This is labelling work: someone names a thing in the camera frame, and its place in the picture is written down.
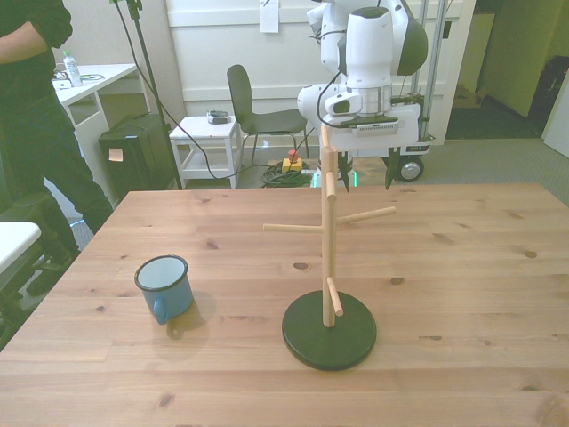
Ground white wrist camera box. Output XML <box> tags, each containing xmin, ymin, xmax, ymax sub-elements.
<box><xmin>324</xmin><ymin>92</ymin><xmax>364</xmax><ymax>117</ymax></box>

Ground wooden mug tree black base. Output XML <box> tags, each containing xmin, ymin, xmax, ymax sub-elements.
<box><xmin>262</xmin><ymin>125</ymin><xmax>397</xmax><ymax>372</ymax></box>

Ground cardboard boxes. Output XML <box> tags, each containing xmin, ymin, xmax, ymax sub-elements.
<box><xmin>453</xmin><ymin>83</ymin><xmax>485</xmax><ymax>110</ymax></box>

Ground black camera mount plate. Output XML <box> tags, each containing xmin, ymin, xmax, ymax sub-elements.
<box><xmin>327</xmin><ymin>114</ymin><xmax>400</xmax><ymax>131</ymax></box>

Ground black chair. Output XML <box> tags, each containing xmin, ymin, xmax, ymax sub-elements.
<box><xmin>226</xmin><ymin>64</ymin><xmax>309</xmax><ymax>165</ymax></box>

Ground coiled dark cable bundle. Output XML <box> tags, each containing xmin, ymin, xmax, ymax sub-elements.
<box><xmin>260</xmin><ymin>162</ymin><xmax>313</xmax><ymax>189</ymax></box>

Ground black swivel chair base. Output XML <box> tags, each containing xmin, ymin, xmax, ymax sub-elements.
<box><xmin>0</xmin><ymin>248</ymin><xmax>79</xmax><ymax>343</ymax></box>

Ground black bag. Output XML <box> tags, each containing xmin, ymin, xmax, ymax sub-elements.
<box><xmin>526</xmin><ymin>55</ymin><xmax>569</xmax><ymax>131</ymax></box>

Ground plastic bottle green cap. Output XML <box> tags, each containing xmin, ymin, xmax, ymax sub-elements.
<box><xmin>61</xmin><ymin>49</ymin><xmax>84</xmax><ymax>88</ymax></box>

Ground white desk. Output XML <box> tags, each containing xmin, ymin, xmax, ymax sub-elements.
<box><xmin>52</xmin><ymin>63</ymin><xmax>150</xmax><ymax>134</ymax></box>

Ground black tripod stand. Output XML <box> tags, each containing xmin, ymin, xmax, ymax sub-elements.
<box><xmin>108</xmin><ymin>0</ymin><xmax>184</xmax><ymax>190</ymax></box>

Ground person in black clothes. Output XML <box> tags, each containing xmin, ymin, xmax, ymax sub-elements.
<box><xmin>0</xmin><ymin>0</ymin><xmax>115</xmax><ymax>295</ymax></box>

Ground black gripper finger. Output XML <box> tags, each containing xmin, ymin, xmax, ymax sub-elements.
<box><xmin>384</xmin><ymin>146</ymin><xmax>402</xmax><ymax>191</ymax></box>
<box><xmin>336</xmin><ymin>149</ymin><xmax>356</xmax><ymax>195</ymax></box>

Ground white rounded tabletop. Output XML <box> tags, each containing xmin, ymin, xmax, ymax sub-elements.
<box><xmin>0</xmin><ymin>221</ymin><xmax>43</xmax><ymax>274</ymax></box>

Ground blue enamel mug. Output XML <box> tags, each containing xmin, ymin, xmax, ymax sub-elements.
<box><xmin>134</xmin><ymin>254</ymin><xmax>195</xmax><ymax>326</ymax></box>

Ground white paper sheet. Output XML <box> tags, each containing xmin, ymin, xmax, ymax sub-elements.
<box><xmin>259</xmin><ymin>0</ymin><xmax>281</xmax><ymax>34</ymax></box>

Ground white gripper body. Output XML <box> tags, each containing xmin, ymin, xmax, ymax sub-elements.
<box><xmin>329</xmin><ymin>102</ymin><xmax>422</xmax><ymax>151</ymax></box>

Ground aluminium profile frame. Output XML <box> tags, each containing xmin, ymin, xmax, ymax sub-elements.
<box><xmin>411</xmin><ymin>0</ymin><xmax>448</xmax><ymax>146</ymax></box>

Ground white side table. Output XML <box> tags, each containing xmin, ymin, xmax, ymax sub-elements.
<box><xmin>169</xmin><ymin>115</ymin><xmax>244</xmax><ymax>190</ymax></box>

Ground yellow emergency stop button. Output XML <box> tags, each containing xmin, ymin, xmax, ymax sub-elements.
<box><xmin>281</xmin><ymin>149</ymin><xmax>305</xmax><ymax>175</ymax></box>

